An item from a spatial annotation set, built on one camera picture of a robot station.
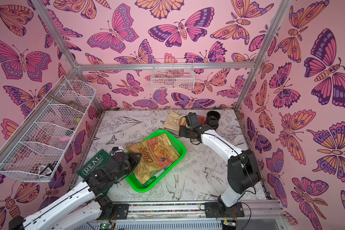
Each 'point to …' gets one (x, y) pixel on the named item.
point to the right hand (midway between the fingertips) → (180, 132)
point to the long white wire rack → (36, 155)
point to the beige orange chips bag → (175, 120)
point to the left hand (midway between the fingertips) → (144, 153)
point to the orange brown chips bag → (157, 153)
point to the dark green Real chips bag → (100, 160)
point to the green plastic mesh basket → (131, 180)
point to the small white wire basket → (173, 74)
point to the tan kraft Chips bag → (148, 163)
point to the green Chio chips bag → (148, 182)
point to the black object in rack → (48, 166)
